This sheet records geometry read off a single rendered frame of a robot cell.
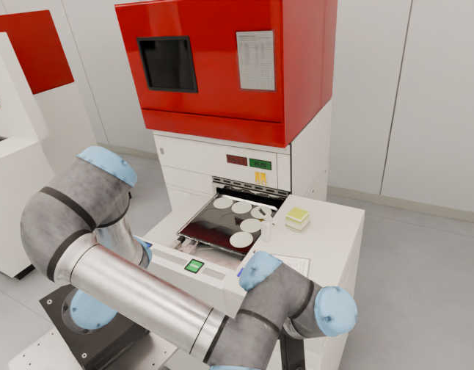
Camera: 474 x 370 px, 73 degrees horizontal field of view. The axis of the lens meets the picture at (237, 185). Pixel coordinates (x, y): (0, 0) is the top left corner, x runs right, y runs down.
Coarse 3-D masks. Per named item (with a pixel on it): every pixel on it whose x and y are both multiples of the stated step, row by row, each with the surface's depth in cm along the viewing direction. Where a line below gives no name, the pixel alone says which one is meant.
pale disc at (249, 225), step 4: (244, 220) 150; (248, 220) 150; (252, 220) 150; (256, 220) 150; (244, 224) 148; (248, 224) 148; (252, 224) 148; (256, 224) 147; (244, 228) 145; (248, 228) 145; (252, 228) 145; (256, 228) 145; (248, 232) 143; (252, 232) 143
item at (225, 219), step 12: (252, 204) 161; (264, 204) 160; (204, 216) 156; (216, 216) 156; (228, 216) 155; (240, 216) 154; (192, 228) 149; (204, 228) 148; (216, 228) 147; (228, 228) 146; (240, 228) 146; (204, 240) 141; (216, 240) 141; (228, 240) 140; (252, 240) 138; (240, 252) 133
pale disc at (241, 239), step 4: (240, 232) 143; (244, 232) 143; (232, 236) 142; (236, 236) 141; (240, 236) 141; (244, 236) 141; (248, 236) 140; (232, 240) 139; (236, 240) 139; (240, 240) 139; (244, 240) 139; (248, 240) 138; (232, 244) 137; (236, 244) 137; (240, 244) 137; (244, 244) 136; (248, 244) 136
